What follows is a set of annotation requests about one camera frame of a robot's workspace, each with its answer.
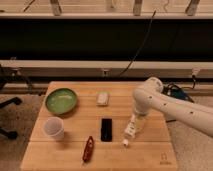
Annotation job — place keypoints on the translucent plastic cup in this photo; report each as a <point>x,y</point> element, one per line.
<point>53,127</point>

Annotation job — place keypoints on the clear plastic bottle white label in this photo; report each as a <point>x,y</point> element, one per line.
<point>129,133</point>

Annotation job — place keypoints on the blue electrical box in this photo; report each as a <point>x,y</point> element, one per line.
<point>179,94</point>

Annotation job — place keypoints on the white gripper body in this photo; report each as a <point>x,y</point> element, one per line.
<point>139,122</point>

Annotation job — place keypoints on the black rectangular phone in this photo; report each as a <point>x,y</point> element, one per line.
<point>106,130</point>

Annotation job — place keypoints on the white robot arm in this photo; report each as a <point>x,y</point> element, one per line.
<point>149,95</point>

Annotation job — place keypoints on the small white box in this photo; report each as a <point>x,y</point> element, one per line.
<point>102,99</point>

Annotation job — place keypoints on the green ceramic bowl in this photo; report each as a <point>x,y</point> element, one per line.
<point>61,101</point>

